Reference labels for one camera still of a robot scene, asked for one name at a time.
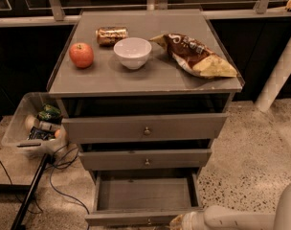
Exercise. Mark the white ceramic bowl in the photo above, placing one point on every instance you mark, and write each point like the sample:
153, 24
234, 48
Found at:
132, 52

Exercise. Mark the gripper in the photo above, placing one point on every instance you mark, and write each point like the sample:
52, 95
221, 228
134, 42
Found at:
192, 220

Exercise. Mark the grey top drawer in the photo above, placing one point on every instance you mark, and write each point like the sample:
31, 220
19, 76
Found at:
120, 129

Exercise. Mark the gold soda can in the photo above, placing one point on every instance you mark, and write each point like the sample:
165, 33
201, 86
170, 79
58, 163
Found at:
109, 36

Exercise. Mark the dark blue snack packet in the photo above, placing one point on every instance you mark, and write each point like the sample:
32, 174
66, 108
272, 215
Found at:
37, 133

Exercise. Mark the clear plastic bin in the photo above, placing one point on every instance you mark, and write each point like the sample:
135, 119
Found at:
16, 134

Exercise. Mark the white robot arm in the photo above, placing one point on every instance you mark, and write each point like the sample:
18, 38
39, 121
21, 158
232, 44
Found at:
221, 218

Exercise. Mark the white bottle in bin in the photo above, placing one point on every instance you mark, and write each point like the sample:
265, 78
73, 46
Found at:
32, 121

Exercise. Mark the grey bottom drawer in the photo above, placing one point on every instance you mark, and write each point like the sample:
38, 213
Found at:
143, 197

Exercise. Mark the white pillar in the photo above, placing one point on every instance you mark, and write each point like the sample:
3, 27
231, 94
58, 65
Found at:
276, 81

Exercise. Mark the red apple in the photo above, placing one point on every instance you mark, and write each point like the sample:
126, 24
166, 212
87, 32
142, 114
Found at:
81, 54

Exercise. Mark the green snack packet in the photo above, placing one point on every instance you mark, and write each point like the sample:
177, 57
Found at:
50, 114

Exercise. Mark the brown chip bag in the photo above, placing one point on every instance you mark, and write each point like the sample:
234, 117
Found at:
195, 57

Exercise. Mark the black metal stand leg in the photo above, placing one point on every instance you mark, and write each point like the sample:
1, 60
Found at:
31, 189

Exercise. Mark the grey drawer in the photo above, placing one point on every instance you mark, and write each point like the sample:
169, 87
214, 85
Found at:
143, 197
144, 159
120, 129

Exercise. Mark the grey wooden drawer cabinet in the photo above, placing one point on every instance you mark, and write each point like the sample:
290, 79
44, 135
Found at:
160, 87

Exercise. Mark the grey middle drawer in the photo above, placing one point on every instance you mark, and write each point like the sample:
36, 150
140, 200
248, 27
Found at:
144, 159

